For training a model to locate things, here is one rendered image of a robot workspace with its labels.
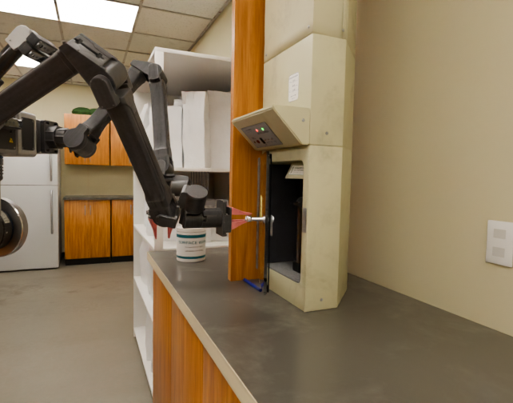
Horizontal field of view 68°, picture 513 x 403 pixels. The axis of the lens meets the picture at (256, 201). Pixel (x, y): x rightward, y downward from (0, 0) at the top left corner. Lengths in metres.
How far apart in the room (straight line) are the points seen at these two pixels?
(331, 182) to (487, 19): 0.60
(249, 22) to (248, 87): 0.22
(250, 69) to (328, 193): 0.57
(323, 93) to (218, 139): 1.39
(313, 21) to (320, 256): 0.64
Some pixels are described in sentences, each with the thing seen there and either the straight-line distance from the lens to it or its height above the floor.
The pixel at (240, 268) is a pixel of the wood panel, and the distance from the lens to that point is 1.42.
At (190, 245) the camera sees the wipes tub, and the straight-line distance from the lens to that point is 1.69.
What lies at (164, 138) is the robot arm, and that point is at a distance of 1.43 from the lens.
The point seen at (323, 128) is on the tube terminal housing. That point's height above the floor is 1.46.
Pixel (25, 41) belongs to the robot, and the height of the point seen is 1.70.
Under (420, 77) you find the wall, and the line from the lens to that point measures 1.40.
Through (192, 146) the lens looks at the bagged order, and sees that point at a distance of 2.28.
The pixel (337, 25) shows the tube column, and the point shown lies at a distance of 1.20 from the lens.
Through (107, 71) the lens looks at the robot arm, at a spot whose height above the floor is 1.53.
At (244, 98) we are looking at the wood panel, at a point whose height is 1.59.
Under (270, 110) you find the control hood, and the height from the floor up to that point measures 1.50.
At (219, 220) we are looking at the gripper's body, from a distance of 1.08.
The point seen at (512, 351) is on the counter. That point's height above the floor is 0.94.
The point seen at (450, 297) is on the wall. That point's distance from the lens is 1.31.
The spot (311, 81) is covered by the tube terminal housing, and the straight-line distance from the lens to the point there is 1.10.
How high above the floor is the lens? 1.32
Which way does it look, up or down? 4 degrees down
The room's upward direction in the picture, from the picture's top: 1 degrees clockwise
